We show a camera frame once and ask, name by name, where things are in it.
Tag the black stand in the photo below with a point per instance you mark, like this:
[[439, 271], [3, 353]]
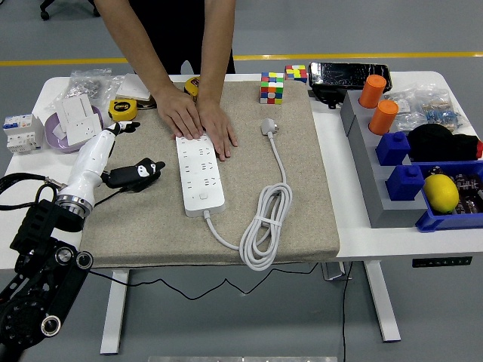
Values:
[[328, 96]]

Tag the white circuit breaker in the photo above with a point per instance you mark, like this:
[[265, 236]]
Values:
[[20, 134]]

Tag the black office chair base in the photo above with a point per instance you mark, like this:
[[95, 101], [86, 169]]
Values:
[[47, 11]]

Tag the yellow tape measure red label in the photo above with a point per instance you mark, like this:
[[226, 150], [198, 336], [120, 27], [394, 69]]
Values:
[[192, 86]]

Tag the clear bag of screws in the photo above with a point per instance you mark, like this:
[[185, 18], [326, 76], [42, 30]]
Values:
[[88, 84]]

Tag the white wall socket panel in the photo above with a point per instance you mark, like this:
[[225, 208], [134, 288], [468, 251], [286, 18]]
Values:
[[85, 130]]

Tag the white switch panel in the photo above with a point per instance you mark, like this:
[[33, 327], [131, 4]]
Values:
[[73, 107]]

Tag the purple bowl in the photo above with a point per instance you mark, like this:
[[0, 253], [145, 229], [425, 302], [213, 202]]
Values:
[[53, 139]]

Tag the clear bag of small parts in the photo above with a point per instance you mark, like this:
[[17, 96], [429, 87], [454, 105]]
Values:
[[403, 107]]

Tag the black cloth bundle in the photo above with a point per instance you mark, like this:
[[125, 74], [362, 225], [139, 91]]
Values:
[[434, 143]]

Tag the person's left hand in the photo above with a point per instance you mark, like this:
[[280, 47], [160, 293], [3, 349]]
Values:
[[217, 124]]

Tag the clear bag of resistors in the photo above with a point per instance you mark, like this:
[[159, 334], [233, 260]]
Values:
[[443, 111]]

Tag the white table leg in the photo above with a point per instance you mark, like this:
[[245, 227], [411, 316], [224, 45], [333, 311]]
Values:
[[383, 301], [113, 320]]

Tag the grey-brown mat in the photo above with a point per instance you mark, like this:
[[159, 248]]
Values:
[[234, 181]]

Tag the grey stepped block base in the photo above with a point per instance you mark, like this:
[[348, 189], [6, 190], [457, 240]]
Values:
[[370, 181]]

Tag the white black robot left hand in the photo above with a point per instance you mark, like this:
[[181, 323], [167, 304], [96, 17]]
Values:
[[90, 154]]

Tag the person's left forearm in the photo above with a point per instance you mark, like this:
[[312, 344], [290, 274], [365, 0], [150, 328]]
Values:
[[215, 49]]

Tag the blue block with knob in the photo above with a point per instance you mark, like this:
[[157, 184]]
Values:
[[403, 184], [392, 149]]

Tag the grey box under table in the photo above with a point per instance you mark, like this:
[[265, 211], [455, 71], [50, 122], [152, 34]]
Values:
[[334, 272]]

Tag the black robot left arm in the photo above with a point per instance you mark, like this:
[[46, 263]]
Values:
[[41, 218]]

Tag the black table control panel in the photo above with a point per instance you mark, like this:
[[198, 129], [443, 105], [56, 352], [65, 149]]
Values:
[[441, 262]]

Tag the orange cylinder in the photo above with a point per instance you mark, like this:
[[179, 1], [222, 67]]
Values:
[[383, 117], [371, 90]]

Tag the white power strip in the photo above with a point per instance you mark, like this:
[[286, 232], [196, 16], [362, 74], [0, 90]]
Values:
[[200, 177]]

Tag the yellow lemon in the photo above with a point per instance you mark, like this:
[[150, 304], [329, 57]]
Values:
[[441, 194]]

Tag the black plug adapter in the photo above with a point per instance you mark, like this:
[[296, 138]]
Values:
[[124, 184]]

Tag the glossy black wrapped box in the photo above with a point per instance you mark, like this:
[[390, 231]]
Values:
[[347, 73]]

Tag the colourful puzzle cube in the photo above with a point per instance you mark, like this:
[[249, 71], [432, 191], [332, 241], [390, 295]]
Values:
[[296, 73], [271, 88]]

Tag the dark cylindrical components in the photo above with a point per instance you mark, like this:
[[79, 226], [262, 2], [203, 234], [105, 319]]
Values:
[[469, 188]]

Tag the blue plastic bin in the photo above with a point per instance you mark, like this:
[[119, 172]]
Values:
[[430, 222]]

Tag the person's right hand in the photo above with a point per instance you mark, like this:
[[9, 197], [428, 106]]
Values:
[[177, 113]]

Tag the white wall switch plate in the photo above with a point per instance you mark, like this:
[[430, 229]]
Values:
[[130, 88]]

